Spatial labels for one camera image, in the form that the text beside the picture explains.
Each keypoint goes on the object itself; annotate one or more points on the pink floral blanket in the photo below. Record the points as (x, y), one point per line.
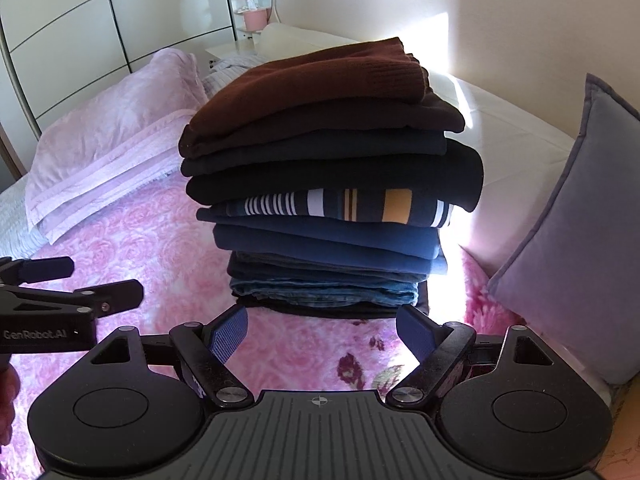
(150, 270)

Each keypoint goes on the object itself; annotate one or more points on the grey cushion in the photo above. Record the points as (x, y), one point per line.
(575, 235)

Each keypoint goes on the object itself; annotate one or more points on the white striped quilt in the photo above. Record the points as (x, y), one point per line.
(20, 220)

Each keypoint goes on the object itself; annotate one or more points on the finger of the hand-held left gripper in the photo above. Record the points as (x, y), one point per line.
(47, 269)
(117, 296)

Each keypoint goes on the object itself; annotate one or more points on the white nightstand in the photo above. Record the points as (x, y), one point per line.
(230, 51)

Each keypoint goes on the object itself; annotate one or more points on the white wardrobe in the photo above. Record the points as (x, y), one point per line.
(125, 10)

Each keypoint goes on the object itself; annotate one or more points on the pink tissue box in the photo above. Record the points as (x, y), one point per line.
(257, 20)

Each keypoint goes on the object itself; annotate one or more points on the stack of folded clothes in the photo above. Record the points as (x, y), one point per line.
(325, 245)

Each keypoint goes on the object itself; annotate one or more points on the person's left hand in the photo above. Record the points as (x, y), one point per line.
(7, 405)

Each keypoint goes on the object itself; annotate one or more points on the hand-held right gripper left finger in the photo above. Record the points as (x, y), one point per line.
(227, 335)

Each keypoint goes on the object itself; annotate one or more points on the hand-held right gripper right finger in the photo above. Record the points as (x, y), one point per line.
(417, 335)

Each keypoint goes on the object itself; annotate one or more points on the maroon knitted sweater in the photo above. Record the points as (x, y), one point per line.
(310, 85)

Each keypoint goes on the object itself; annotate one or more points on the lilac pillow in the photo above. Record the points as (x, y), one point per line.
(110, 125)

